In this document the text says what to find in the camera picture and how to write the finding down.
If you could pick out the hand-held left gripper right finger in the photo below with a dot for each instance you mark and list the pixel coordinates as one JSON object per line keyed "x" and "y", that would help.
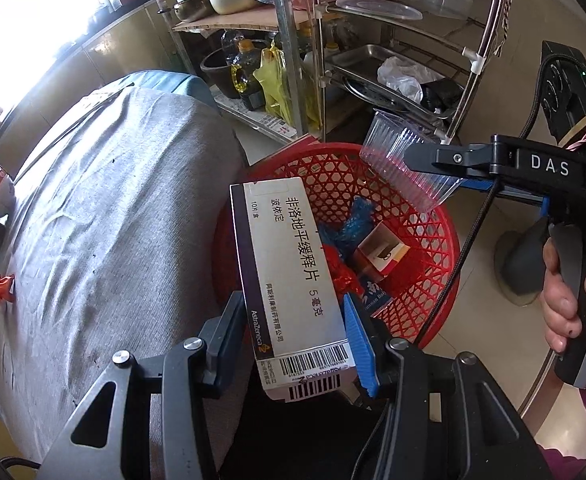
{"x": 360, "y": 340}

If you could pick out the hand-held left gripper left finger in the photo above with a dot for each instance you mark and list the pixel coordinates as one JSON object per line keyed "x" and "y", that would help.
{"x": 230, "y": 330}

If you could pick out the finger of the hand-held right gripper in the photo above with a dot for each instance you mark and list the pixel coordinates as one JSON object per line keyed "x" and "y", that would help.
{"x": 498, "y": 191}
{"x": 448, "y": 157}

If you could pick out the clear plastic cup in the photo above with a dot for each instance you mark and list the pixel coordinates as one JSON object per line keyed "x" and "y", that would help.
{"x": 388, "y": 145}

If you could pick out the white medicine box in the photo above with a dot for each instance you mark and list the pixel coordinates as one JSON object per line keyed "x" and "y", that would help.
{"x": 283, "y": 260}

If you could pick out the orange and red cardboard box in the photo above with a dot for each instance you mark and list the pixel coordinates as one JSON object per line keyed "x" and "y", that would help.
{"x": 378, "y": 247}

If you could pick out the red plastic mesh basket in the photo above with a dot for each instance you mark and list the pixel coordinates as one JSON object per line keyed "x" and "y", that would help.
{"x": 423, "y": 260}

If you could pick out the blue plastic bag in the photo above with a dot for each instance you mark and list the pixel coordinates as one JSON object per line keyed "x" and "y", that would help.
{"x": 355, "y": 215}

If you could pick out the person's right hand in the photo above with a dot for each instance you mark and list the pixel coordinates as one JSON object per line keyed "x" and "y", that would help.
{"x": 560, "y": 310}

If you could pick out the blue printed packet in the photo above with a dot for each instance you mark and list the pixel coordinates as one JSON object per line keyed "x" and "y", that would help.
{"x": 373, "y": 295}

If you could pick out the black plastic bag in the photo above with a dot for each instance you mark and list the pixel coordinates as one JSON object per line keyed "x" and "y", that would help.
{"x": 443, "y": 97}

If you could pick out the white plastic bag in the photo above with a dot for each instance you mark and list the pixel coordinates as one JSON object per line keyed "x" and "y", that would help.
{"x": 405, "y": 75}

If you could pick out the steel tray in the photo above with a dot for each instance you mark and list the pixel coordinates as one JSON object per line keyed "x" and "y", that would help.
{"x": 358, "y": 65}

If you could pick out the grey tablecloth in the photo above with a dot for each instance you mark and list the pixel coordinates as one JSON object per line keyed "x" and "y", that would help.
{"x": 123, "y": 235}

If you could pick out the clear plastic lid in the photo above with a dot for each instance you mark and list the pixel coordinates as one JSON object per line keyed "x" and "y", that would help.
{"x": 378, "y": 9}

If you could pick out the yellow plastic bag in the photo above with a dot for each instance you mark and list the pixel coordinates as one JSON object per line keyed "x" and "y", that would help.
{"x": 283, "y": 90}

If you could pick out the newspaper shelf liner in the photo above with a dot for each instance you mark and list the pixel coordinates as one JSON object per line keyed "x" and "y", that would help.
{"x": 268, "y": 122}

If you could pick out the metal storage rack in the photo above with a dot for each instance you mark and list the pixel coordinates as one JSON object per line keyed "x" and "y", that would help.
{"x": 288, "y": 35}

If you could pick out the cooking oil bottle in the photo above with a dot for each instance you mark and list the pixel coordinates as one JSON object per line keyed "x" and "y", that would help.
{"x": 245, "y": 70}

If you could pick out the cardboard shelf board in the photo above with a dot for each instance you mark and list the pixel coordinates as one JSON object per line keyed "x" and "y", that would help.
{"x": 253, "y": 19}

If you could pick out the black bucket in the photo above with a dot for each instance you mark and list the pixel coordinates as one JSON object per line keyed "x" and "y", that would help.
{"x": 218, "y": 72}

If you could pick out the dark pot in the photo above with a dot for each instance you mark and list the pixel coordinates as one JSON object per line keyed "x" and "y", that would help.
{"x": 193, "y": 7}

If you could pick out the yellow base cabinets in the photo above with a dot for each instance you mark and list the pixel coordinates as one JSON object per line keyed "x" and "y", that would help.
{"x": 133, "y": 45}

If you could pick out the window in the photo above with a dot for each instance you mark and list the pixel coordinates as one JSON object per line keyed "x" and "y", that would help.
{"x": 23, "y": 25}

